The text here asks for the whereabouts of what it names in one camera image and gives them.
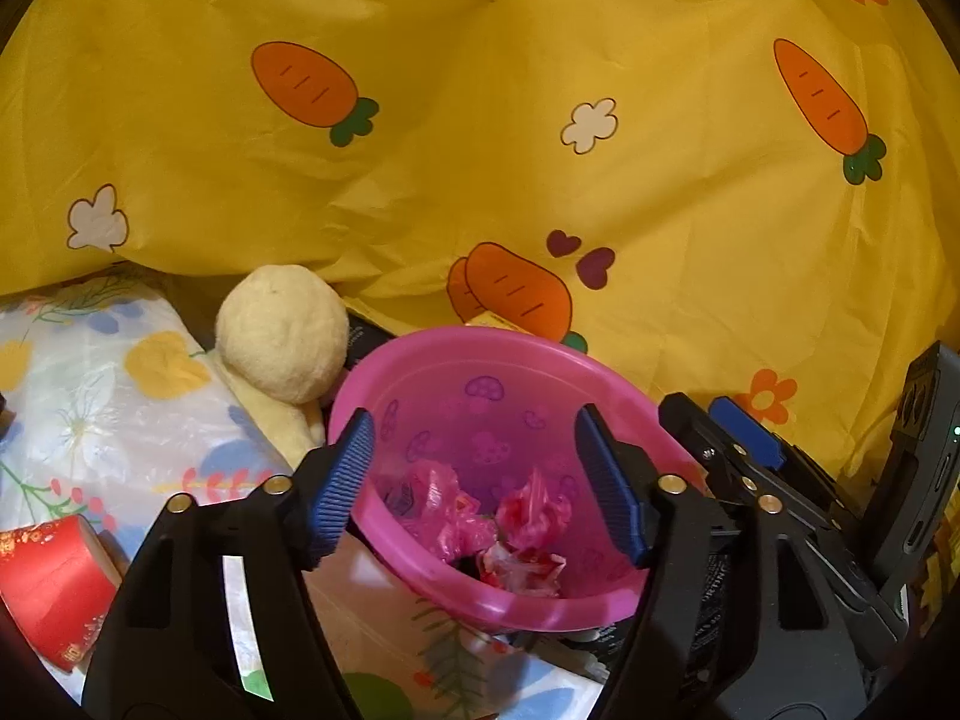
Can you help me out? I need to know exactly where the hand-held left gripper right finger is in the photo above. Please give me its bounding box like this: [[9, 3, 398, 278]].
[[574, 403, 863, 720]]

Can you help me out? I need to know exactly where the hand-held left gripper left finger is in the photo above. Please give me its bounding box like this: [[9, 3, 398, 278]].
[[81, 409, 376, 720]]

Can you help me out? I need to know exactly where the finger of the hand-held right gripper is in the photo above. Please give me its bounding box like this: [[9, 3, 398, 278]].
[[709, 396, 833, 533], [658, 392, 751, 511]]

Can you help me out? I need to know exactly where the red foil wrapper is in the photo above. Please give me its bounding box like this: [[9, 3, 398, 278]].
[[495, 465, 575, 550]]

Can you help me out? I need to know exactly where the pink plastic bag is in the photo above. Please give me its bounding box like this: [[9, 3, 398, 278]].
[[386, 461, 497, 565]]

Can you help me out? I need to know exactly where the red and white wrapper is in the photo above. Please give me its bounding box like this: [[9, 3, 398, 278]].
[[480, 544, 569, 599]]

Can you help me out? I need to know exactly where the pink plastic bucket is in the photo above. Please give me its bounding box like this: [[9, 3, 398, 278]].
[[328, 326, 710, 635]]

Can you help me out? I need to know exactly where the red paper cup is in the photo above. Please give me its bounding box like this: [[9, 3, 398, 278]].
[[0, 516, 125, 672]]

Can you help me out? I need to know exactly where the cream plush toy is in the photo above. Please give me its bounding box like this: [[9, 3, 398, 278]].
[[214, 264, 352, 466]]

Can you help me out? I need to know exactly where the floral plastic tablecloth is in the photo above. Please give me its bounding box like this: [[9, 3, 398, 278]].
[[0, 277, 623, 720]]

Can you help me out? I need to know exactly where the yellow carrot-print curtain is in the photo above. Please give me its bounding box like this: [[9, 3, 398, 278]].
[[0, 0, 960, 496]]

